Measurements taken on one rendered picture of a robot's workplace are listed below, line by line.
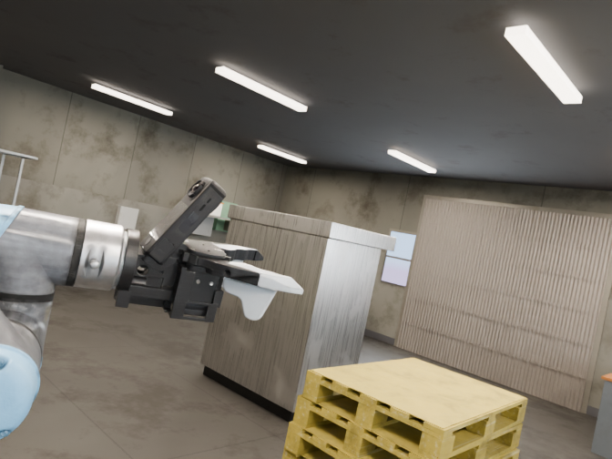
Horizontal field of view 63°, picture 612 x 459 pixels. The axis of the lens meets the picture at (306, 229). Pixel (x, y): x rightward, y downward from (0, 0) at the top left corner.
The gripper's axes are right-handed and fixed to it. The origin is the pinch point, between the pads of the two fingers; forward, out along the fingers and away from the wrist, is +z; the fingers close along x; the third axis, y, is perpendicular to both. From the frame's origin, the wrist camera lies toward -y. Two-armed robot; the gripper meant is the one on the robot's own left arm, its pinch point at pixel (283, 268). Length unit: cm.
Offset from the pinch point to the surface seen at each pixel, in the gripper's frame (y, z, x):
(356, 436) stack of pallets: 107, 122, -131
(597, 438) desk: 176, 510, -241
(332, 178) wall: -12, 462, -885
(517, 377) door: 201, 618, -437
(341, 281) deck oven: 75, 207, -324
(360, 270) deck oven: 64, 231, -336
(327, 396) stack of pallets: 103, 120, -163
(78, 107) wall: -18, -37, -845
